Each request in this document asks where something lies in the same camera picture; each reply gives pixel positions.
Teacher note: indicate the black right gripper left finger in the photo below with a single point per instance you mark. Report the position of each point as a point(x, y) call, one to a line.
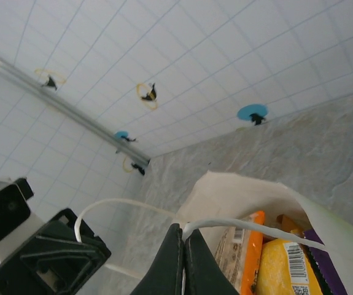
point(170, 270)

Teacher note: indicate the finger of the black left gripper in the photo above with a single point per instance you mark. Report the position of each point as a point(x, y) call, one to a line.
point(72, 227)
point(59, 276)

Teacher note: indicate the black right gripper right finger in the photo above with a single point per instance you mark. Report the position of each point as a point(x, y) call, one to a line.
point(200, 270)

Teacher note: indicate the orange snack bag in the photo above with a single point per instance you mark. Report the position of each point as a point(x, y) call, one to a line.
point(254, 246)

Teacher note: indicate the yellow snack bag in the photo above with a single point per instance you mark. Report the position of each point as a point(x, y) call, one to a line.
point(274, 261)

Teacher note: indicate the purple snack bag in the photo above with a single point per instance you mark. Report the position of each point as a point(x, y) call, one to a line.
point(326, 270)

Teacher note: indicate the black shark blue circle sticker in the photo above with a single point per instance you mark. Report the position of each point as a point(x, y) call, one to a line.
point(121, 134)

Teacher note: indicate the black penguin blue circle sticker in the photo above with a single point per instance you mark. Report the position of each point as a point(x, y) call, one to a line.
point(246, 112)

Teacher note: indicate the aluminium corner post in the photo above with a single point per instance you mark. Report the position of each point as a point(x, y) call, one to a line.
point(56, 104)

